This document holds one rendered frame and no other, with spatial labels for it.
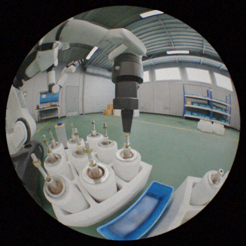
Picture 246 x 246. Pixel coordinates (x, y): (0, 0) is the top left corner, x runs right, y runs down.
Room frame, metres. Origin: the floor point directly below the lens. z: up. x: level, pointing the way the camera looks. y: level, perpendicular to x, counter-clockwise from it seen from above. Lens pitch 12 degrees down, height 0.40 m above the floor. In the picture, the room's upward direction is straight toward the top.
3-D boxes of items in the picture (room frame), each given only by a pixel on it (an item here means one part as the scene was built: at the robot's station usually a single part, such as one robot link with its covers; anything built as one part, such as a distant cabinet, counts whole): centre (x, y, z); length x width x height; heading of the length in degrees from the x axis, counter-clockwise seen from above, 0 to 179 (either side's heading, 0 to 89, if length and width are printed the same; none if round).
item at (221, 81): (0.70, -6.48, 2.95); 1.90 x 0.08 x 1.00; 46
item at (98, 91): (5.71, 1.68, 1.55); 3.20 x 0.12 x 3.10; 136
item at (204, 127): (0.93, -2.18, 0.09); 0.39 x 0.39 x 0.18; 53
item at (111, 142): (0.28, 0.07, 0.25); 0.08 x 0.08 x 0.01
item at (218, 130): (0.57, -2.62, 0.09); 0.39 x 0.39 x 0.18; 49
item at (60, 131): (0.33, 0.42, 0.16); 0.07 x 0.07 x 0.31; 47
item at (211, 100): (1.80, -4.73, 0.97); 3.68 x 0.64 x 1.94; 46
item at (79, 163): (0.19, 0.15, 0.16); 0.10 x 0.10 x 0.18
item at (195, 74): (2.38, -4.76, 2.95); 1.90 x 0.08 x 1.00; 46
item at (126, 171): (0.20, -0.01, 0.16); 0.10 x 0.10 x 0.18
